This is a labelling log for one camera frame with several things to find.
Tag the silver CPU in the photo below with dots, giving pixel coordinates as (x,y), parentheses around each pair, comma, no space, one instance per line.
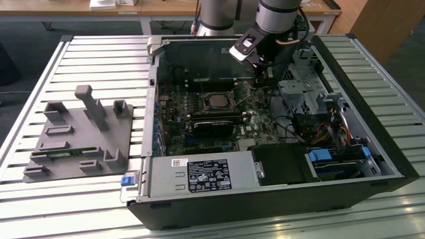
(217,100)

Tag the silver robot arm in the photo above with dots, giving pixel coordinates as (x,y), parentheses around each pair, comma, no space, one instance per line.
(276,17)

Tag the CPU socket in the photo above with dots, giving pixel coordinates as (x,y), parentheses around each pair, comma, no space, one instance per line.
(217,100)

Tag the black RAM slot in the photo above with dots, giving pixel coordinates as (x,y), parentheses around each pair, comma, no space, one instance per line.
(205,114)
(205,118)

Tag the silver drive cage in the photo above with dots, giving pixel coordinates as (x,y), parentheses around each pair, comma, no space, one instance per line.
(294,97)

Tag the green motherboard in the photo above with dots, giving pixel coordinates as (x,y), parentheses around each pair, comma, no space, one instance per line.
(258,117)

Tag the wooden cabinet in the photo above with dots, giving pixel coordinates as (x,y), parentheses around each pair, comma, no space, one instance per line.
(388,25)

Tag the black graphics card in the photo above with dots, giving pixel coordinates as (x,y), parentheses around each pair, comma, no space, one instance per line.
(212,129)

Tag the silver chipset heat sink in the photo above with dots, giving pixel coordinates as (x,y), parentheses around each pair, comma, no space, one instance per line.
(247,144)

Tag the hard disk in blue carrier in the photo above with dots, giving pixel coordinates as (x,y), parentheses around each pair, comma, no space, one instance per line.
(318,155)

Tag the black plastic shroud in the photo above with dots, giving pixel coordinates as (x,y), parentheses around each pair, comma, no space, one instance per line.
(281,165)

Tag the blue plastic clip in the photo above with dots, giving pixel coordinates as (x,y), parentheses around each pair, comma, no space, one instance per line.
(365,152)

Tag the white box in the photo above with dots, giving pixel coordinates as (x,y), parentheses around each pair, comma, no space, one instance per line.
(128,2)
(103,5)

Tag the silver power supply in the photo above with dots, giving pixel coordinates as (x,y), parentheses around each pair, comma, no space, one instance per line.
(163,174)

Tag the black PC case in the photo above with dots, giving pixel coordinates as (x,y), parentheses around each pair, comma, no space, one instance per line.
(232,211)

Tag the grey parts rack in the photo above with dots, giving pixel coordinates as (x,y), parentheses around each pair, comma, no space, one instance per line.
(83,139)

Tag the blue case latch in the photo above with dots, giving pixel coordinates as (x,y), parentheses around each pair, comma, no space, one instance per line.
(128,180)

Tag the green RAM stick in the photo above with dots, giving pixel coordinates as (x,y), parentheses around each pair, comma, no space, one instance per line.
(83,151)

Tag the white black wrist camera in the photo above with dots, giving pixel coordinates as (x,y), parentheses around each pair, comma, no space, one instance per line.
(247,44)

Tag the wooden desk white frame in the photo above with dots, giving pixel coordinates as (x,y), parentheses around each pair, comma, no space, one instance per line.
(152,11)
(49,11)

